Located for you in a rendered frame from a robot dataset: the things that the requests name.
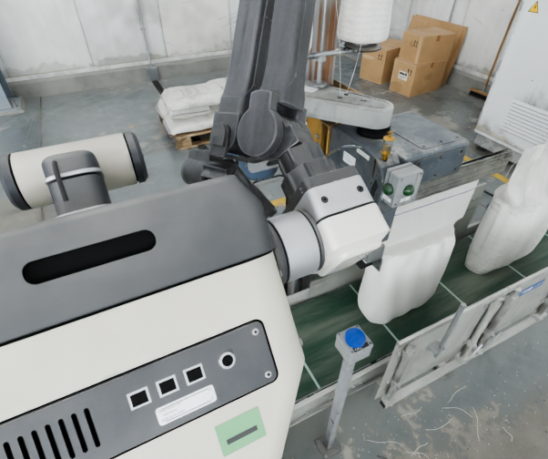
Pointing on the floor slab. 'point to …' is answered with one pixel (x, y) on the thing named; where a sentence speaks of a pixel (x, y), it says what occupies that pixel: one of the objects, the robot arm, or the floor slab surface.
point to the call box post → (338, 402)
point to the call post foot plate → (328, 449)
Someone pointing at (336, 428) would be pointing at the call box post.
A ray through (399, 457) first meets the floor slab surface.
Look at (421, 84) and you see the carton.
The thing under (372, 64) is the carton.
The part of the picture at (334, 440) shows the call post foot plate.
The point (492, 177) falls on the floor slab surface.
